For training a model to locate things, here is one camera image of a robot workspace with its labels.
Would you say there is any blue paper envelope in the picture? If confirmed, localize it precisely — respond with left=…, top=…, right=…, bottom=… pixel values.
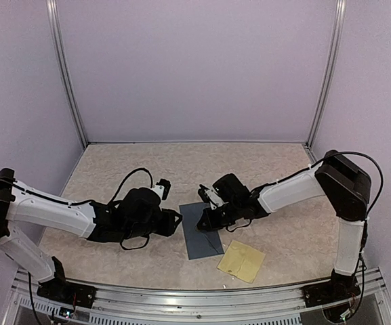
left=179, top=202, right=224, bottom=260

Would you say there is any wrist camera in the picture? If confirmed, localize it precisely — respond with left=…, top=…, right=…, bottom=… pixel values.
left=152, top=179, right=171, bottom=200
left=197, top=184, right=225, bottom=210

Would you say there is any right aluminium frame post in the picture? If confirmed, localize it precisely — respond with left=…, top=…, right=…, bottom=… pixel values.
left=306, top=0, right=347, bottom=151

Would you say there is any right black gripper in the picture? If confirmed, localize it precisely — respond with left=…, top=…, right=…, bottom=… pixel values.
left=197, top=200, right=241, bottom=232

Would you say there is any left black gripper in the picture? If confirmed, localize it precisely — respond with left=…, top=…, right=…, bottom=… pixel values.
left=124, top=209, right=183, bottom=240

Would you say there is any left aluminium frame post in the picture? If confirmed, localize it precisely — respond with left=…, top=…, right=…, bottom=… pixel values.
left=46, top=0, right=89, bottom=149

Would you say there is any front aluminium rail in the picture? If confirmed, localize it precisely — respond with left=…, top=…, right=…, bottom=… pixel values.
left=2, top=269, right=391, bottom=324

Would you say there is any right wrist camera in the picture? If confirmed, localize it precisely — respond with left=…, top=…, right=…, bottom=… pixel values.
left=197, top=184, right=225, bottom=210

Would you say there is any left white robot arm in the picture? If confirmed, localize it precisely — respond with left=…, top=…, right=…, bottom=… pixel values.
left=0, top=168, right=182, bottom=301

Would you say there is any brown sticker sheet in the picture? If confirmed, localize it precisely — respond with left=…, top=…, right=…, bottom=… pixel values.
left=218, top=240, right=266, bottom=284

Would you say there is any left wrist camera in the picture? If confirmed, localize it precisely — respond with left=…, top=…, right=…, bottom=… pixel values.
left=152, top=179, right=171, bottom=200

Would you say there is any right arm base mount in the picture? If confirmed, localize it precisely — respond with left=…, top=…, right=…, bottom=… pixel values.
left=302, top=270, right=361, bottom=307

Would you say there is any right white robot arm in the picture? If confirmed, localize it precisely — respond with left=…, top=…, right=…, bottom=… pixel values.
left=196, top=150, right=384, bottom=301

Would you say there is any aluminium frame post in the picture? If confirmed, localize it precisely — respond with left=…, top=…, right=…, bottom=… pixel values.
left=306, top=0, right=347, bottom=151
left=46, top=0, right=89, bottom=149

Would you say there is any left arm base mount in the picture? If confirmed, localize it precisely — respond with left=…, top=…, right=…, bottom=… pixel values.
left=37, top=257, right=97, bottom=309

